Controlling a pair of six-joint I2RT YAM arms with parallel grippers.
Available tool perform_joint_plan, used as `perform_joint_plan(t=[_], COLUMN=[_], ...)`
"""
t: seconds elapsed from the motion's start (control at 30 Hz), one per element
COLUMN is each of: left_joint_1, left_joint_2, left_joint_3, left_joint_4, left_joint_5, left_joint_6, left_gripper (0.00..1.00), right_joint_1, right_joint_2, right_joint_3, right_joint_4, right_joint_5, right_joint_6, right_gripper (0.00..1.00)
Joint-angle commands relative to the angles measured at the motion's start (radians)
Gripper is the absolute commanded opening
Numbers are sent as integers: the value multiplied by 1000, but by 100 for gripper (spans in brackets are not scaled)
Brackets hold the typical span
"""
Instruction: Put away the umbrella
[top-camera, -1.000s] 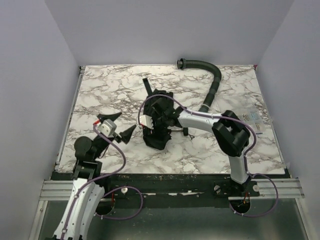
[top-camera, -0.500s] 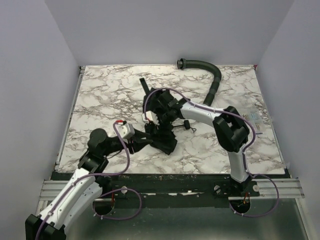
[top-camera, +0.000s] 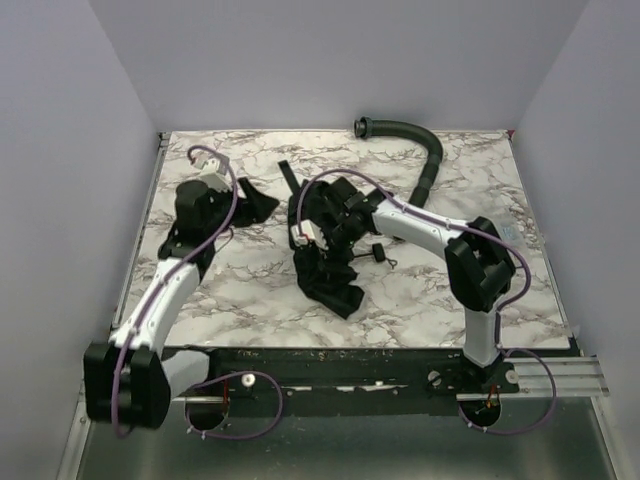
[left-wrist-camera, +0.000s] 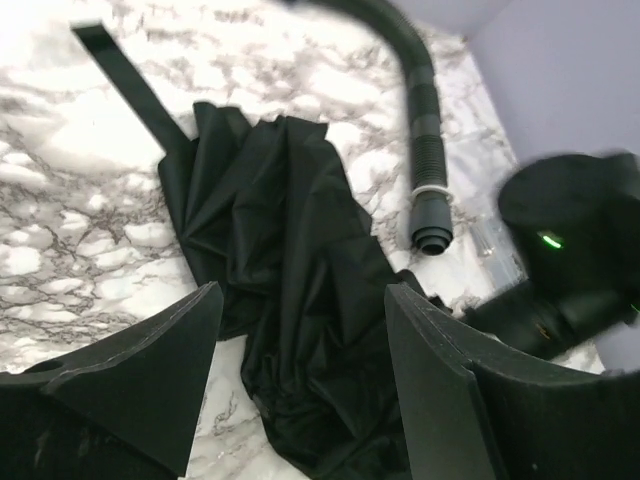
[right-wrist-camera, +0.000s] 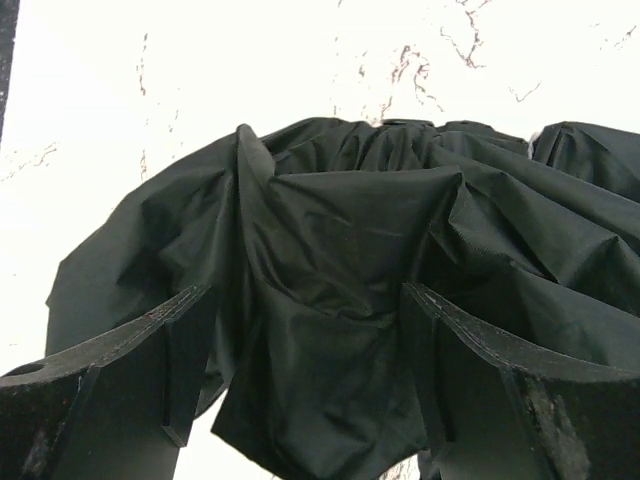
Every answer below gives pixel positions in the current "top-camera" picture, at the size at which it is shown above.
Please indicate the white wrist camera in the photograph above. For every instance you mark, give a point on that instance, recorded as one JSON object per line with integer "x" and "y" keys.
{"x": 308, "y": 233}
{"x": 213, "y": 168}

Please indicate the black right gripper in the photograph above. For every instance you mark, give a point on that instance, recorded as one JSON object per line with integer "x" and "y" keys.
{"x": 314, "y": 220}

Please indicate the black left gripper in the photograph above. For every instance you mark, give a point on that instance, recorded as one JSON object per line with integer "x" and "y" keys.
{"x": 239, "y": 201}

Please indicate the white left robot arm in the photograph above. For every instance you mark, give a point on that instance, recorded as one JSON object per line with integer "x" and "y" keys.
{"x": 128, "y": 381}

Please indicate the clear plastic parts box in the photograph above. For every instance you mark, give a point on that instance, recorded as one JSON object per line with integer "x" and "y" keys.
{"x": 511, "y": 234}

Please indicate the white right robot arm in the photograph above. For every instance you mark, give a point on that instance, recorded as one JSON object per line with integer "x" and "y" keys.
{"x": 478, "y": 264}

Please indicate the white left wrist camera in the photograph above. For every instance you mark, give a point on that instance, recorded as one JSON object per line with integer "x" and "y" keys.
{"x": 213, "y": 168}

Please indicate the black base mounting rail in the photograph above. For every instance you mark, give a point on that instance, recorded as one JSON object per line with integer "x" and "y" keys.
{"x": 321, "y": 382}

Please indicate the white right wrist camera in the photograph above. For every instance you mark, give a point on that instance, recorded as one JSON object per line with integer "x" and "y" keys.
{"x": 308, "y": 233}

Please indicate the black folding umbrella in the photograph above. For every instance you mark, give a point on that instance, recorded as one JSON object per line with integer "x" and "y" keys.
{"x": 323, "y": 276}

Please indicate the aluminium frame rail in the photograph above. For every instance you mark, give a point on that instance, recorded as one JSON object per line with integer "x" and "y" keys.
{"x": 567, "y": 381}

